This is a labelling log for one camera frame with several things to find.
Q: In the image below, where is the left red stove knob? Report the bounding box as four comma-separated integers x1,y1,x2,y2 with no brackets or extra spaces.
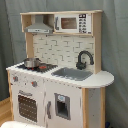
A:
13,76,18,82

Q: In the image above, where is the black toy faucet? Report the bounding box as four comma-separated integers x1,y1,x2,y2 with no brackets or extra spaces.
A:
76,50,94,70

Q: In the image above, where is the oven door with window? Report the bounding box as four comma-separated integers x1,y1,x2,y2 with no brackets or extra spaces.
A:
18,90,37,124

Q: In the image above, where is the right red stove knob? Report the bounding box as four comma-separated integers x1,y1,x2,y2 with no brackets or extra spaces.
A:
31,81,38,87

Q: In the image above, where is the silver metal pot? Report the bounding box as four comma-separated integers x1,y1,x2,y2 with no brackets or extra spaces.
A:
24,58,41,68

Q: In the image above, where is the wooden toy kitchen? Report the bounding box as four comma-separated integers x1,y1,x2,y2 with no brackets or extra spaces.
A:
7,10,114,128

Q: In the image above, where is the grey cabinet door handle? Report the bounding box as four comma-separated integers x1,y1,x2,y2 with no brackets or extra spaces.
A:
47,101,51,119

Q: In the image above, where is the grey range hood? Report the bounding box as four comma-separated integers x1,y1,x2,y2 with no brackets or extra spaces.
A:
25,14,54,34

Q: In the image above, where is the grey ice dispenser panel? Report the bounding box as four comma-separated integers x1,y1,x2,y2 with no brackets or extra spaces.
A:
54,93,71,120

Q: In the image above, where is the grey toy sink basin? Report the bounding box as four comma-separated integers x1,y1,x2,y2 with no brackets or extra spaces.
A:
52,67,92,81

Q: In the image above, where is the red stove knob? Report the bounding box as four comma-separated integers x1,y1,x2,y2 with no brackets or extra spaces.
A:
13,76,18,82
31,81,38,87

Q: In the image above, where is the white toy microwave door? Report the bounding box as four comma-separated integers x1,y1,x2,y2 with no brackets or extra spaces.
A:
54,14,92,34

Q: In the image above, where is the black toy stovetop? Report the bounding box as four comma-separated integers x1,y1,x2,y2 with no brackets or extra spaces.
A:
17,63,58,73

